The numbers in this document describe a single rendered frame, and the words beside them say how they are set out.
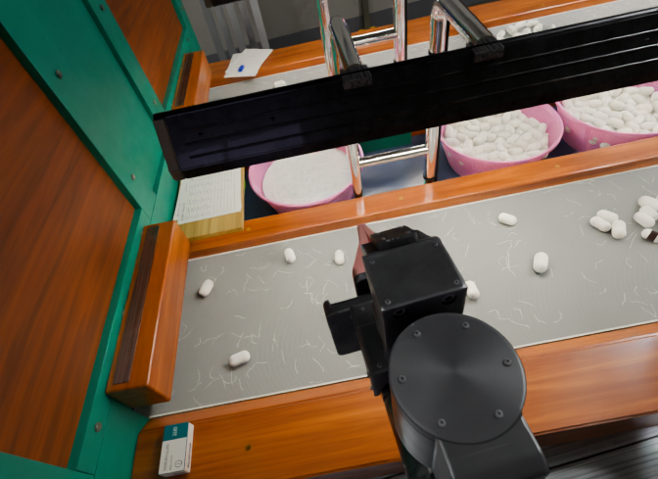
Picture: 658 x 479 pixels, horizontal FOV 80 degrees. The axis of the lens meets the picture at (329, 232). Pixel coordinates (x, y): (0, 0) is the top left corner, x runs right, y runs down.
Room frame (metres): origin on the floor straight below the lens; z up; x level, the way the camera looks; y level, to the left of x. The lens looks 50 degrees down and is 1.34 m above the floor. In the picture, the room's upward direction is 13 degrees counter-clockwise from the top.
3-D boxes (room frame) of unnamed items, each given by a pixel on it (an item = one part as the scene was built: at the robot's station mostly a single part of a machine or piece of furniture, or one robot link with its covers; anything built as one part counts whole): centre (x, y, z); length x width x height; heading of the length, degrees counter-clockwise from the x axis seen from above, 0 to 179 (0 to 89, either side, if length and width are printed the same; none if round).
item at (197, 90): (1.06, 0.27, 0.83); 0.30 x 0.06 x 0.07; 177
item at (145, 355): (0.38, 0.30, 0.83); 0.30 x 0.06 x 0.07; 177
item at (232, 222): (0.71, 0.23, 0.77); 0.33 x 0.15 x 0.01; 177
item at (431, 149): (0.50, -0.15, 0.90); 0.20 x 0.19 x 0.45; 87
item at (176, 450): (0.17, 0.27, 0.77); 0.06 x 0.04 x 0.02; 177
